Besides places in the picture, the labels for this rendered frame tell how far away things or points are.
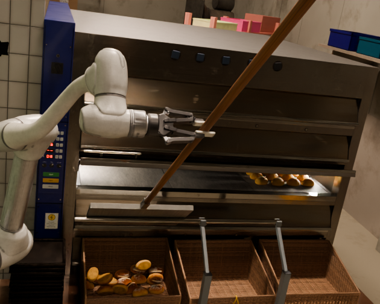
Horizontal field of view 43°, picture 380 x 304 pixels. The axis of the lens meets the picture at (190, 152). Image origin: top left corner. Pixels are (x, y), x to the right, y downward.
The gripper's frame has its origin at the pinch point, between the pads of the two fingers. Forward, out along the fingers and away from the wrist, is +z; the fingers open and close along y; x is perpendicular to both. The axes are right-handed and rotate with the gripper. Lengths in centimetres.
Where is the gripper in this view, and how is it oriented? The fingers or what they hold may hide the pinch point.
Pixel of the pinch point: (204, 128)
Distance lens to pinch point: 164.6
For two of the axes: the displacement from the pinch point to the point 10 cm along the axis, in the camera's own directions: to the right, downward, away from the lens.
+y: 0.6, 9.3, -3.6
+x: 3.0, -3.6, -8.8
